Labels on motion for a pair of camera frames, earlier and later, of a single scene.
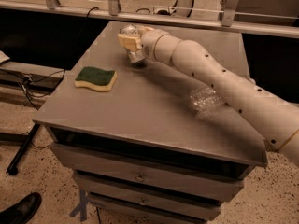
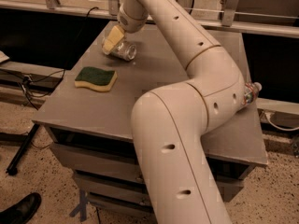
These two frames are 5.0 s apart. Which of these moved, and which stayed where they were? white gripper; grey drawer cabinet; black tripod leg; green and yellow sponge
Moved: white gripper
Stayed: grey drawer cabinet; black tripod leg; green and yellow sponge
